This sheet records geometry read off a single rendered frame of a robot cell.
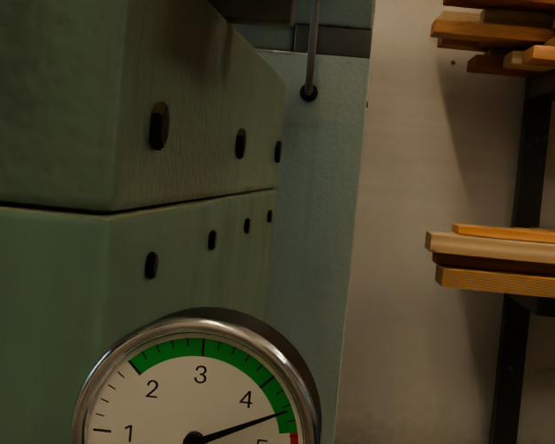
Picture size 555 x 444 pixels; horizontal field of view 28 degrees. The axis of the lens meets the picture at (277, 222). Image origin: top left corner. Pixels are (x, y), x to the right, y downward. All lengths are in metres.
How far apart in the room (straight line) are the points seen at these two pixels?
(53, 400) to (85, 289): 0.04
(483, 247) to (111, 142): 2.09
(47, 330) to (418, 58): 2.57
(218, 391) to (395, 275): 2.61
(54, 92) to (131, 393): 0.11
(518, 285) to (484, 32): 0.57
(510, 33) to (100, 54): 2.21
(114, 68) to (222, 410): 0.12
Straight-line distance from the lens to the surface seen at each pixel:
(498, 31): 2.52
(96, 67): 0.34
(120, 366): 0.28
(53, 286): 0.35
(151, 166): 0.39
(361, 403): 2.93
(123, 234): 0.36
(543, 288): 2.42
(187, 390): 0.28
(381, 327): 2.90
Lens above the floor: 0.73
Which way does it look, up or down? 3 degrees down
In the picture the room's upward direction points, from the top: 5 degrees clockwise
